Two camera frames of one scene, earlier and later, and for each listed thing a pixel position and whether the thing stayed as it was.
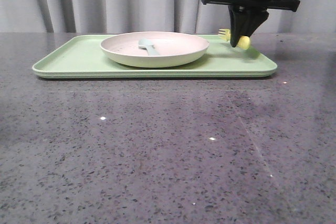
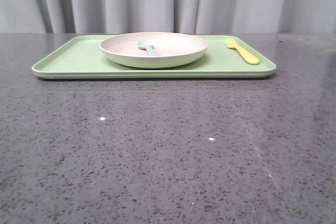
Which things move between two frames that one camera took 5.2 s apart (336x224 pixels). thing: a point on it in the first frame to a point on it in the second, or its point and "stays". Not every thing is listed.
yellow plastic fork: [244, 42] to [233, 44]
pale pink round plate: [174, 49] stays
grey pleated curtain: [88, 3] stays
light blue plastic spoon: [146, 44] stays
